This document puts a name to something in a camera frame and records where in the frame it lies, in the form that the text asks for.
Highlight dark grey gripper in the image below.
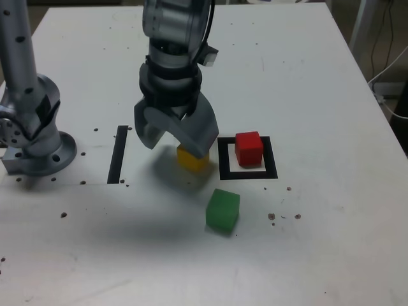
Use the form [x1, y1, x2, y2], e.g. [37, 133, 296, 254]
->
[133, 94, 220, 159]

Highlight yellow cube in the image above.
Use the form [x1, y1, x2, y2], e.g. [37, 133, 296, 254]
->
[177, 145, 210, 173]

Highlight red cube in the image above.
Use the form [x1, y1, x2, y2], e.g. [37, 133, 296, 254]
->
[235, 131, 265, 167]

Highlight green cube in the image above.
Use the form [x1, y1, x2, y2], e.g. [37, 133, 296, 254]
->
[205, 187, 240, 236]

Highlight black tape square outline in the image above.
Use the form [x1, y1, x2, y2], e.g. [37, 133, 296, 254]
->
[217, 136, 279, 180]

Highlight black tape strip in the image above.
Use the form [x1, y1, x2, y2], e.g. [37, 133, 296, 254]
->
[106, 125, 129, 185]

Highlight black power strip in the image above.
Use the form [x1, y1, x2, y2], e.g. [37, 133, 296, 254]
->
[371, 81, 405, 96]

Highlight small wrist camera box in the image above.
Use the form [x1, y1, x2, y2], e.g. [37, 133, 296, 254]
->
[200, 44, 220, 68]

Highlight black hanging cable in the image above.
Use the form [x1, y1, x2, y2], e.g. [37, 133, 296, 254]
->
[387, 0, 395, 68]
[370, 0, 388, 82]

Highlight white metal frame leg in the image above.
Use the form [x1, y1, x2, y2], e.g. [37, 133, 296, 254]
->
[349, 0, 374, 45]

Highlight white cable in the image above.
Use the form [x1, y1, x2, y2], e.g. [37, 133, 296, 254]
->
[368, 46, 408, 119]

